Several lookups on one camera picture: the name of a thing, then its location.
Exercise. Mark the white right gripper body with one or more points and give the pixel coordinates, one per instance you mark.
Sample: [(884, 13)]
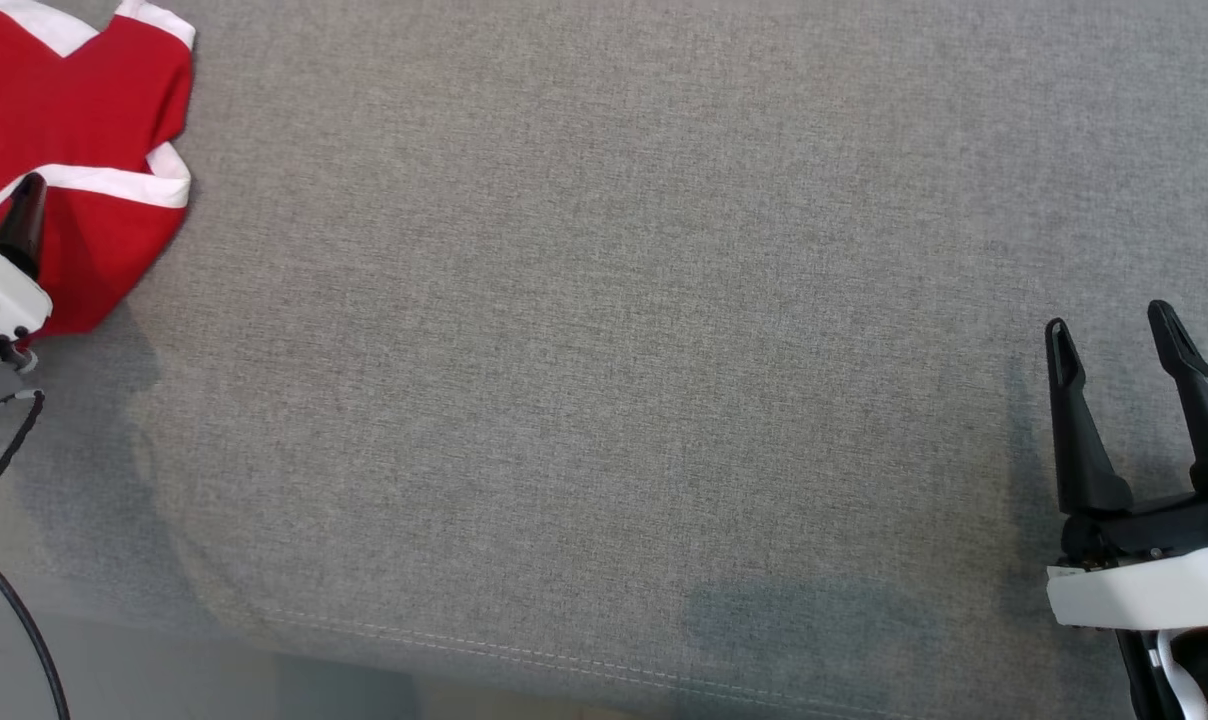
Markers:
[(1154, 590)]

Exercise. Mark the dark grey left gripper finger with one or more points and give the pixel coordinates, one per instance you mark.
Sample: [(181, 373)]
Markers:
[(24, 225)]

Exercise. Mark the red white basketball shorts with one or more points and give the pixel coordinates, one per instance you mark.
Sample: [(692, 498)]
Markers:
[(94, 110)]

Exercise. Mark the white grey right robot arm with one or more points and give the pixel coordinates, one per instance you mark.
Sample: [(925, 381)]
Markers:
[(1194, 680)]

